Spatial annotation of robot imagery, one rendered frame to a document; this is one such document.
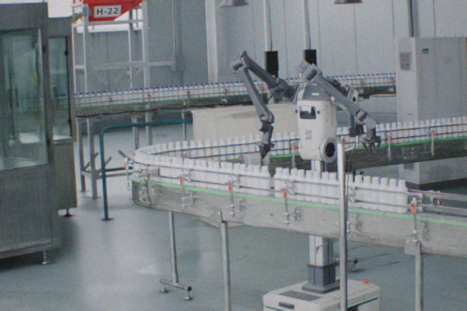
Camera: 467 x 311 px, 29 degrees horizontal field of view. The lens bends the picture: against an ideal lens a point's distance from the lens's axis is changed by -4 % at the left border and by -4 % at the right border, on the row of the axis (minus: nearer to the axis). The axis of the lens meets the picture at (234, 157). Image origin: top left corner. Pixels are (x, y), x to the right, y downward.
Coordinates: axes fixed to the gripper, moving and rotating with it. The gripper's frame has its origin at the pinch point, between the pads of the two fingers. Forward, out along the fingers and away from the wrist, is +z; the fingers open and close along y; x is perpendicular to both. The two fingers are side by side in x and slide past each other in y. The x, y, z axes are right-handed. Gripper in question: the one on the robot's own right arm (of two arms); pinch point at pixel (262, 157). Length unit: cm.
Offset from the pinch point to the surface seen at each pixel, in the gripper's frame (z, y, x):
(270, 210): 32.7, 31.5, -14.6
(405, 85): -189, -288, 481
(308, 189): 19, 59, -16
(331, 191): 18, 76, -17
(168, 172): 18, -65, -17
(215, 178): 18.3, -18.1, -17.2
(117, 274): 98, -226, 77
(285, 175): 12.6, 41.2, -18.2
